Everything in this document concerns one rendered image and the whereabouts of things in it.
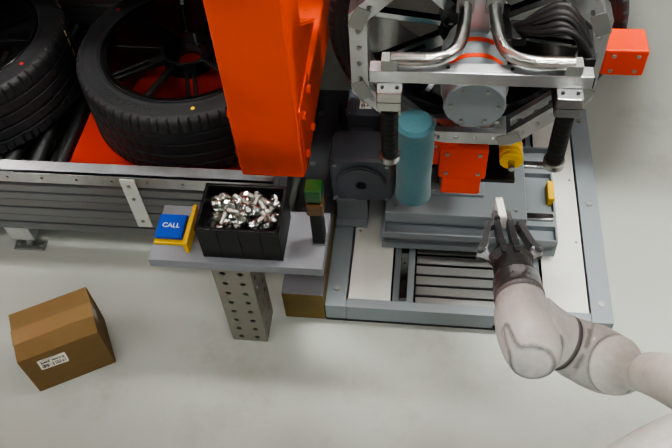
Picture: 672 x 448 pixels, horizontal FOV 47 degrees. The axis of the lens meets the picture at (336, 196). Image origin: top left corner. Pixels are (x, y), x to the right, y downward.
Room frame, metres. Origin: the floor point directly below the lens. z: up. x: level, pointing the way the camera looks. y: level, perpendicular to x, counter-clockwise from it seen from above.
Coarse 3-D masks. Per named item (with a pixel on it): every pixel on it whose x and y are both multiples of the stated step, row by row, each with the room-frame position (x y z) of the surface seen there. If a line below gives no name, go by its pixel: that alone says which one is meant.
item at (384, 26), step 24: (432, 0) 1.38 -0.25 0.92; (456, 0) 1.38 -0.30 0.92; (528, 0) 1.36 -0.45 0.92; (552, 0) 1.34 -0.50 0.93; (384, 24) 1.54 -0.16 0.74; (432, 24) 1.38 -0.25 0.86; (504, 24) 1.36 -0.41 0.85; (384, 48) 1.46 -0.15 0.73; (408, 48) 1.39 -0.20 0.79; (432, 48) 1.38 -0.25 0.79; (528, 48) 1.48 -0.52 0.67; (552, 48) 1.42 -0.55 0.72; (576, 48) 1.31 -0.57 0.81; (408, 96) 1.37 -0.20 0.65; (432, 96) 1.38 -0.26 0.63; (528, 96) 1.32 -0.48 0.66
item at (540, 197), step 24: (528, 168) 1.51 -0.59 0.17; (528, 192) 1.43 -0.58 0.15; (552, 192) 1.40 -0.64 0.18; (384, 216) 1.37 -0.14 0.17; (528, 216) 1.32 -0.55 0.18; (552, 216) 1.31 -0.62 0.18; (384, 240) 1.32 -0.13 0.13; (408, 240) 1.30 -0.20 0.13; (432, 240) 1.29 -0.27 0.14; (456, 240) 1.28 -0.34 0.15; (480, 240) 1.27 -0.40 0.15; (552, 240) 1.24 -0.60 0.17
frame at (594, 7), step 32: (352, 0) 1.35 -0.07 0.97; (384, 0) 1.29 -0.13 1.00; (576, 0) 1.23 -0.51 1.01; (608, 0) 1.27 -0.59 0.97; (352, 32) 1.31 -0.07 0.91; (608, 32) 1.21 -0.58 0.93; (352, 64) 1.31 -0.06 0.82; (544, 96) 1.28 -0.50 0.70; (448, 128) 1.28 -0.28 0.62; (480, 128) 1.27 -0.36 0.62; (512, 128) 1.25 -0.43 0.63
